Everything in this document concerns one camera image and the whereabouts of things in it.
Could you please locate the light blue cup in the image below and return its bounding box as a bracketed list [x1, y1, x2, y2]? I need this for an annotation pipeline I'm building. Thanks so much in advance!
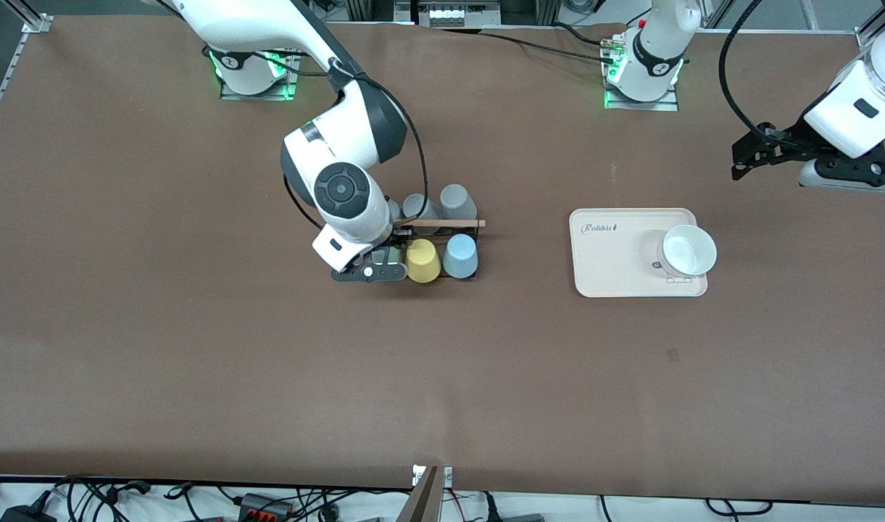
[441, 233, 479, 280]

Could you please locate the yellow cup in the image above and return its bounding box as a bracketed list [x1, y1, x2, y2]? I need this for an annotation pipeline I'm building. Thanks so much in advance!
[406, 239, 442, 284]

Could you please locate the grey cup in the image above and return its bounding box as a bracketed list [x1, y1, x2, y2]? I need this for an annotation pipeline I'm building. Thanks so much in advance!
[439, 183, 478, 222]
[402, 193, 443, 234]

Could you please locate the white bowl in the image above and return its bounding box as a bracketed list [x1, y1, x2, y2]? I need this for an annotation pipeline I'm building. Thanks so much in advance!
[658, 224, 718, 280]

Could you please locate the beige plastic tray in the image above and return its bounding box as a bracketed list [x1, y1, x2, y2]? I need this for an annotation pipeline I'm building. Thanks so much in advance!
[569, 208, 709, 299]

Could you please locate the grey power strip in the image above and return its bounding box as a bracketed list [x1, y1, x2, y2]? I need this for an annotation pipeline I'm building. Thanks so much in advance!
[417, 0, 502, 30]

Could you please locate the black orange connector box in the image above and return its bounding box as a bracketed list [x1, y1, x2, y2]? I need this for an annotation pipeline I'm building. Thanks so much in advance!
[238, 493, 296, 522]

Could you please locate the black power adapter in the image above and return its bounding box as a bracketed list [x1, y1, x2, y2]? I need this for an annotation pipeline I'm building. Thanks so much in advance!
[0, 504, 57, 522]

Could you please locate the black wire rack wooden bar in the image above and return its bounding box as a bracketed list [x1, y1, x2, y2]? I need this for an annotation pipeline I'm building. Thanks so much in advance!
[393, 216, 486, 282]

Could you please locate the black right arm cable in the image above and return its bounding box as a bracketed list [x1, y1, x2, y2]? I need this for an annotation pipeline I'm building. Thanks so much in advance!
[268, 51, 430, 233]

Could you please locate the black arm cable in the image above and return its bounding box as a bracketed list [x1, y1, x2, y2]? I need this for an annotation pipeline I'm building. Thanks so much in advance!
[718, 0, 765, 135]
[268, 51, 430, 233]

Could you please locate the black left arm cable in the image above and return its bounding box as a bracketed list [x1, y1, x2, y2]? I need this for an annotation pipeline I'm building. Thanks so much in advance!
[718, 0, 765, 135]

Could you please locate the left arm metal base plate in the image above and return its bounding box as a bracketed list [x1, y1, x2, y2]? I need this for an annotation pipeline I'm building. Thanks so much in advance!
[603, 36, 681, 112]

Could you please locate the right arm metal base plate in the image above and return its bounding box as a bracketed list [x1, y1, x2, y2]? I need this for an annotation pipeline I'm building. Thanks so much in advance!
[220, 72, 299, 101]

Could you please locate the black cable on table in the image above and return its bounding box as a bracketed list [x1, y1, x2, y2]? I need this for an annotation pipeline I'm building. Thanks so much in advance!
[428, 25, 617, 66]

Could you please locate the brown tapered post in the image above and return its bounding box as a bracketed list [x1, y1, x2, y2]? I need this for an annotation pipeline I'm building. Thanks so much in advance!
[397, 465, 443, 522]

